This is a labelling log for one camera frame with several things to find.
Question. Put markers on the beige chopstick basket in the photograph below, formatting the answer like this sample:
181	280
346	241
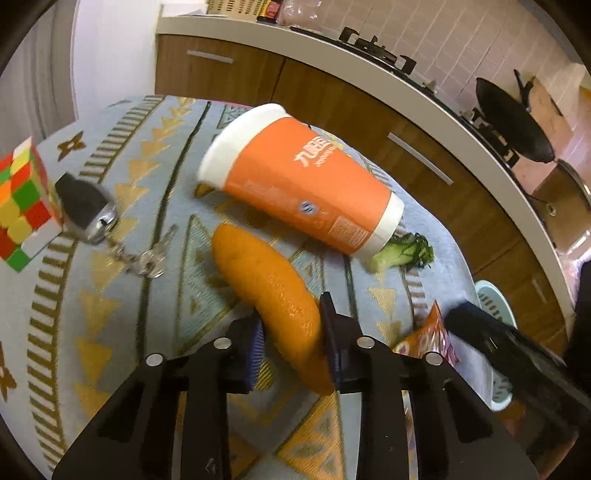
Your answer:
235	8

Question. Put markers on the black car key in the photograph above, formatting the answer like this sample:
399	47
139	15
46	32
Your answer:
81	203

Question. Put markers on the wooden cutting board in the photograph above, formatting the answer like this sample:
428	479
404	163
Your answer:
545	99

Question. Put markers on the wooden cabinet door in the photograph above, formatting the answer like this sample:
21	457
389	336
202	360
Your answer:
517	277
351	120
207	78

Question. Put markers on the orange snack wrapper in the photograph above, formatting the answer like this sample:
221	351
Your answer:
427	337

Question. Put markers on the light blue plastic basket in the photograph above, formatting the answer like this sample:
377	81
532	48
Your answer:
496	300

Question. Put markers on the green vegetable stalk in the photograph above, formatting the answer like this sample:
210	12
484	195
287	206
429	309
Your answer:
397	251

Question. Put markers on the patterned light blue tablecloth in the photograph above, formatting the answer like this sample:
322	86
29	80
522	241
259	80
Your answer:
115	323

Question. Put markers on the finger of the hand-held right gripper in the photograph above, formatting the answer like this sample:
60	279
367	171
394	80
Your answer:
489	330

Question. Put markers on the black glass gas stove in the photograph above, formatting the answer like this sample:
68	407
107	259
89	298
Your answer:
376	48

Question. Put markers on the clear plastic bag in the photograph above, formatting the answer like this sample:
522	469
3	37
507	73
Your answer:
300	11

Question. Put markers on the orange paper cup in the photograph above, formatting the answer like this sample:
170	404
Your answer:
295	184

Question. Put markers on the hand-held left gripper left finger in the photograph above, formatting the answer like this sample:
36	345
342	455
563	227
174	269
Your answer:
256	355

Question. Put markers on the black wok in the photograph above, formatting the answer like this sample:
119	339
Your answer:
512	124

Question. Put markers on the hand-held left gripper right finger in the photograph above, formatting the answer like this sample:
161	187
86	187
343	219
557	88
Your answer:
334	350

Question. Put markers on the orange bread loaf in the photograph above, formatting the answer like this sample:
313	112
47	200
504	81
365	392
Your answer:
268	277

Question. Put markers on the colourful puzzle cube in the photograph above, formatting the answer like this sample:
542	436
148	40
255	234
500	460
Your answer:
23	207

